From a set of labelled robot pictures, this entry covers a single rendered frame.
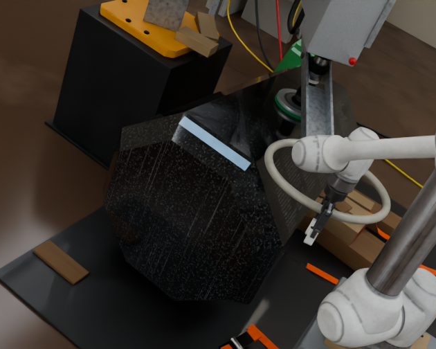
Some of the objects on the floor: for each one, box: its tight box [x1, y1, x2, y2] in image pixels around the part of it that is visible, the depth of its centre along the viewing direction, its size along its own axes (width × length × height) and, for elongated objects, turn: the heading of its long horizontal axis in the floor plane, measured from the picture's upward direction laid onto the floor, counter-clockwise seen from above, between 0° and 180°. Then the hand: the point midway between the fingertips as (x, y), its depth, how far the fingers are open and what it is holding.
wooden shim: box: [33, 240, 89, 285], centre depth 280 cm, size 25×10×2 cm, turn 33°
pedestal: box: [44, 0, 233, 170], centre depth 352 cm, size 66×66×74 cm
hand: (311, 232), depth 213 cm, fingers closed on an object, 4 cm apart
